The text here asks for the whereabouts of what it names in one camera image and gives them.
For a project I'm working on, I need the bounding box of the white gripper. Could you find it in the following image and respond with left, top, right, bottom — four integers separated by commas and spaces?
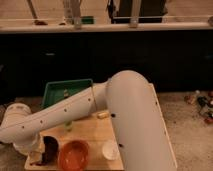
24, 134, 45, 155

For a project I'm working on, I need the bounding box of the purple bowl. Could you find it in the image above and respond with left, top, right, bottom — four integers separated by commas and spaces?
37, 136, 59, 165

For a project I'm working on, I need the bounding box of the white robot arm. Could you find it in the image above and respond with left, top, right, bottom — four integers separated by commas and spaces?
0, 70, 177, 171

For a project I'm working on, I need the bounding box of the orange bowl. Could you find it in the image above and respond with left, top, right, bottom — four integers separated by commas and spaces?
57, 140, 89, 171

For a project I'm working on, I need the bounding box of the small green object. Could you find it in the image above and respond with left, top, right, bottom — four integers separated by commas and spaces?
65, 121, 72, 131

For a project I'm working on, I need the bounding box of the green plastic tray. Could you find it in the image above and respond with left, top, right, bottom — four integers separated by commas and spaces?
42, 79, 93, 109

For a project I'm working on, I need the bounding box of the yellow banana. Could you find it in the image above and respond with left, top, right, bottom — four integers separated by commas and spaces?
97, 112, 109, 119

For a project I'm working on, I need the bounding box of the white translucent cup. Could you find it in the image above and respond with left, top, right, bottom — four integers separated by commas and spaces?
102, 140, 119, 161

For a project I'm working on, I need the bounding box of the pile of floor items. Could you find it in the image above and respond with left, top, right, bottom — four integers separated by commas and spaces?
184, 90, 213, 125

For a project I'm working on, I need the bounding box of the white long counter rail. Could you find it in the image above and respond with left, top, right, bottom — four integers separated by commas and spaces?
0, 22, 213, 34

